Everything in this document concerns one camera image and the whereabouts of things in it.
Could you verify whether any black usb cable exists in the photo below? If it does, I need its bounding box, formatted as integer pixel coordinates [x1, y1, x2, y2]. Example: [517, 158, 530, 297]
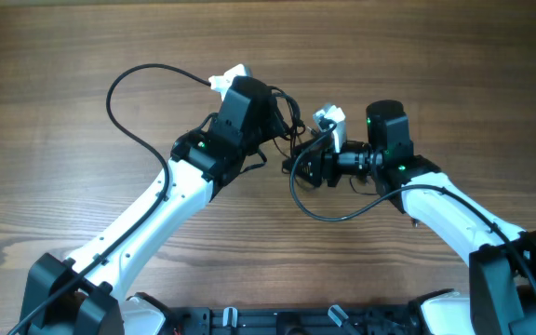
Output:
[267, 86, 318, 159]

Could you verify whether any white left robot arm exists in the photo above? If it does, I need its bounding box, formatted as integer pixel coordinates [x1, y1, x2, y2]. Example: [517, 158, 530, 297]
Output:
[11, 73, 288, 334]

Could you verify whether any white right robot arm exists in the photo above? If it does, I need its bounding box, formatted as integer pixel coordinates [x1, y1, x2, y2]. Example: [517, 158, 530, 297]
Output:
[282, 100, 536, 334]

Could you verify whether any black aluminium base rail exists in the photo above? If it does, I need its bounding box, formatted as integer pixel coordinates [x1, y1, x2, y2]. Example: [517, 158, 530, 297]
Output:
[162, 304, 429, 335]

